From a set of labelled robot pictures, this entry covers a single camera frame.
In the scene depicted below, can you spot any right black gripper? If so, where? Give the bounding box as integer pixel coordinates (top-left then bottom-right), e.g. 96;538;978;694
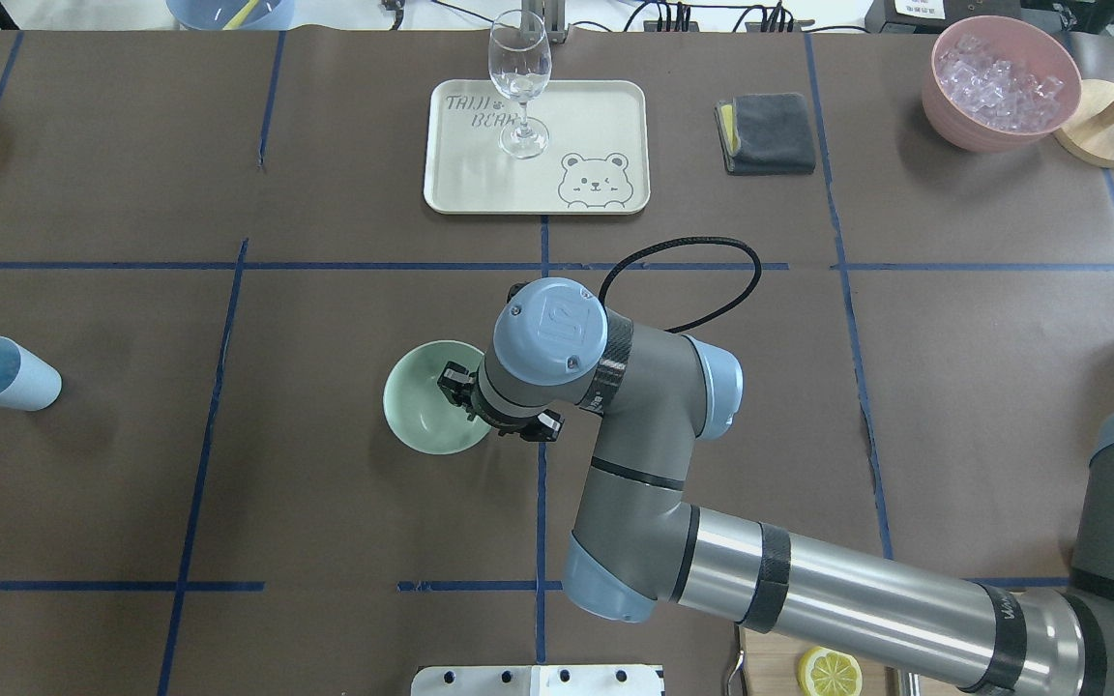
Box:
437;362;565;444

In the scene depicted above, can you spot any light blue cup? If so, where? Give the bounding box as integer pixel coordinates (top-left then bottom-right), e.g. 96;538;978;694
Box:
0;336;63;413

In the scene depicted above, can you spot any pink bowl with ice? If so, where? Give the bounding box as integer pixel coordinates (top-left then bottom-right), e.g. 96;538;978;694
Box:
924;14;1082;153

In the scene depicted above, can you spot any blue bowl with fork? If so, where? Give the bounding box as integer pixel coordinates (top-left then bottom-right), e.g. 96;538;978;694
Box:
164;1;297;31

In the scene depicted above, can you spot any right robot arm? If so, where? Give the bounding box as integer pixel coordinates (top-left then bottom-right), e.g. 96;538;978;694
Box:
437;277;1114;695

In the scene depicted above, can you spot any cream bear tray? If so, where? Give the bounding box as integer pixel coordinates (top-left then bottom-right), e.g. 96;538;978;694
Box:
423;79;651;216

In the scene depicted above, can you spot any bamboo cutting board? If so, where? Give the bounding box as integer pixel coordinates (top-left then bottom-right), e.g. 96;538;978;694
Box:
739;628;962;695

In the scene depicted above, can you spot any lemon half slice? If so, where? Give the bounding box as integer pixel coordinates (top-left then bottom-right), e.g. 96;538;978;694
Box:
797;647;864;696

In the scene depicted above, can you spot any clear wine glass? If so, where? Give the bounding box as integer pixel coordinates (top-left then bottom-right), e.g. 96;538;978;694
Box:
487;9;553;160

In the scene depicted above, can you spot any grey folded cloth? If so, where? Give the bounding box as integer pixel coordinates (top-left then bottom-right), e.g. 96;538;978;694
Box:
715;94;815;176

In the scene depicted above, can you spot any green bowl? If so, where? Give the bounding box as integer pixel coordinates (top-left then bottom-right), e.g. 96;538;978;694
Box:
383;340;490;455

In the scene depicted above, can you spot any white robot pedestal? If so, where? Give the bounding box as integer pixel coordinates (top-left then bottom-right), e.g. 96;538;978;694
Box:
410;664;666;695

